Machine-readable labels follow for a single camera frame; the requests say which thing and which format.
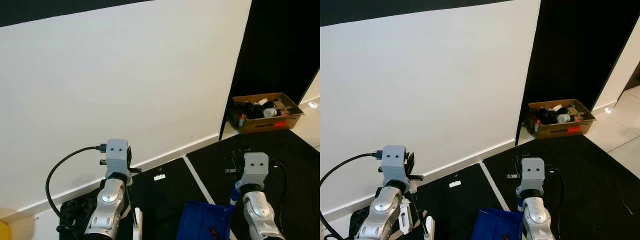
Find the black and white broom handle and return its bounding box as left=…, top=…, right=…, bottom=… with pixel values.
left=127, top=175, right=144, bottom=240
left=398, top=192, right=435, bottom=240

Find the blue dustpan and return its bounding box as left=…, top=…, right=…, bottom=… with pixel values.
left=471, top=192, right=525, bottom=240
left=176, top=182, right=240, bottom=240

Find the black floor mat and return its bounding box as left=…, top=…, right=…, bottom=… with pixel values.
left=120, top=129, right=321, bottom=240
left=395, top=132, right=640, bottom=240

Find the white floor tape strip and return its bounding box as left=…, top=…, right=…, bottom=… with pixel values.
left=182, top=156, right=217, bottom=206
left=479, top=161, right=511, bottom=211

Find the brown cardboard box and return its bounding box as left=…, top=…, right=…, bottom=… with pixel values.
left=229, top=92, right=305, bottom=135
left=524, top=98, right=597, bottom=140

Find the black heap of items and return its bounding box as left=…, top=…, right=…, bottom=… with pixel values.
left=535, top=107, right=572, bottom=126
left=239, top=101, right=277, bottom=120

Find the black power strip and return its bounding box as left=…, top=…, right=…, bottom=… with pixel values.
left=347, top=207, right=371, bottom=236
left=59, top=195, right=101, bottom=236

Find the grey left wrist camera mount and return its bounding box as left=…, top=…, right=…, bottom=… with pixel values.
left=381, top=145, right=410, bottom=183
left=105, top=139, right=132, bottom=173

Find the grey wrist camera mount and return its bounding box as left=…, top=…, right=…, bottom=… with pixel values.
left=521, top=157, right=546, bottom=190
left=105, top=139, right=132, bottom=173
left=381, top=145, right=410, bottom=183
left=243, top=152, right=271, bottom=187

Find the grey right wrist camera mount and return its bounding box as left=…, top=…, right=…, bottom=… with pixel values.
left=521, top=157, right=546, bottom=190
left=243, top=152, right=271, bottom=187

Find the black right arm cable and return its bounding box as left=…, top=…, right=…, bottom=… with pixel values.
left=544, top=166, right=565, bottom=226
left=269, top=159, right=289, bottom=226

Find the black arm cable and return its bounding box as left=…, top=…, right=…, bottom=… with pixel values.
left=45, top=144, right=108, bottom=240
left=320, top=151, right=384, bottom=240
left=544, top=166, right=565, bottom=226
left=269, top=159, right=289, bottom=226

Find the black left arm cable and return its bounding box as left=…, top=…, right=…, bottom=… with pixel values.
left=320, top=151, right=384, bottom=240
left=45, top=144, right=108, bottom=240

